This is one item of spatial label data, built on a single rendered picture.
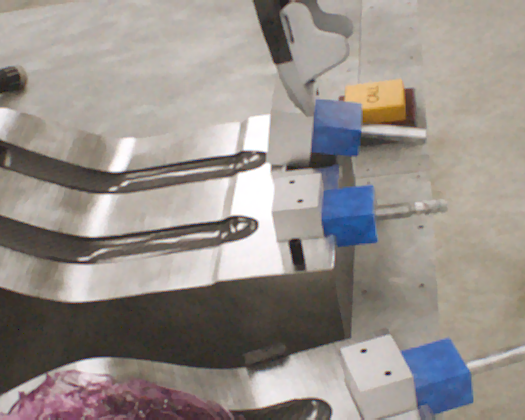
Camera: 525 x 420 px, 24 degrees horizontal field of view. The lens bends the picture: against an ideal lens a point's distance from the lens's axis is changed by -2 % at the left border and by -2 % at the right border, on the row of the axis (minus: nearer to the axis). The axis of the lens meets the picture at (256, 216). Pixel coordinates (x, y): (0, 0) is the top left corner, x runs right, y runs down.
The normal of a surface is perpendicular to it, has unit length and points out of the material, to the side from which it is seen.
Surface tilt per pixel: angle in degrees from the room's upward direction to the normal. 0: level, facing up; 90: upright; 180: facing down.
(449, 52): 0
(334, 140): 96
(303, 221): 90
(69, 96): 0
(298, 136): 96
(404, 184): 0
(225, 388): 19
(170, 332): 90
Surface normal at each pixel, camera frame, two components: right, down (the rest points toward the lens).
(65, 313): -0.09, 0.53
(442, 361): -0.18, -0.84
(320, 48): -0.17, 0.26
